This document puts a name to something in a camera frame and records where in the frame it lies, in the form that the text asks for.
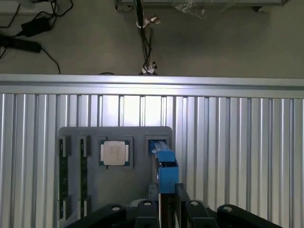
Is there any grey parts rack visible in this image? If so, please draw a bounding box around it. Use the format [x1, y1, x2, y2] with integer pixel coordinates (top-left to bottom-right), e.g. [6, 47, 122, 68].
[57, 126, 174, 228]

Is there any clear plastic wrap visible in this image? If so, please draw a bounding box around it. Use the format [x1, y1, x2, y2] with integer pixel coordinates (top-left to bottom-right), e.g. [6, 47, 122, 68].
[172, 0, 229, 19]

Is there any aluminium frame beam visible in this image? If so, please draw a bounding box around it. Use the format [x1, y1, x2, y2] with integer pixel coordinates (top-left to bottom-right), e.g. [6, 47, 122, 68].
[114, 0, 287, 7]

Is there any long black power strip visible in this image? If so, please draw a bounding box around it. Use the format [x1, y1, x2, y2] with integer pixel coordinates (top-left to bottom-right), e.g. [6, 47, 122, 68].
[0, 35, 41, 53]

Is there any black power cable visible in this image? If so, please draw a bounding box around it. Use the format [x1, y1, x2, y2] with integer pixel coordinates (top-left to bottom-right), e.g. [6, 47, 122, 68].
[39, 47, 61, 74]

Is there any black power adapter brick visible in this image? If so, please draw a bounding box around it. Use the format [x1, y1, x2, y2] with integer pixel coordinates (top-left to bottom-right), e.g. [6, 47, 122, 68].
[20, 15, 55, 38]

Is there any hanging cable bundle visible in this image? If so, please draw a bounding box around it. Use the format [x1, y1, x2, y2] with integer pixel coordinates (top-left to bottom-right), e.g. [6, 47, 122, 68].
[134, 0, 162, 76]

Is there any silver CPU chip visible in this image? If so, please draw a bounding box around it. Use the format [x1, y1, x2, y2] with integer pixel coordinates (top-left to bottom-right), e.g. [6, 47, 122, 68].
[99, 140, 130, 166]

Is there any aluminium table edge rail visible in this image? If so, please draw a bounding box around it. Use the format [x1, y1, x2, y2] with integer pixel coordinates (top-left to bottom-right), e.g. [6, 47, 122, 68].
[0, 73, 304, 100]

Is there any green RAM stick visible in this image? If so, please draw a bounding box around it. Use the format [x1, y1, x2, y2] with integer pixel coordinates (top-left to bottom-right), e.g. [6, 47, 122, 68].
[59, 138, 70, 221]
[80, 138, 90, 216]

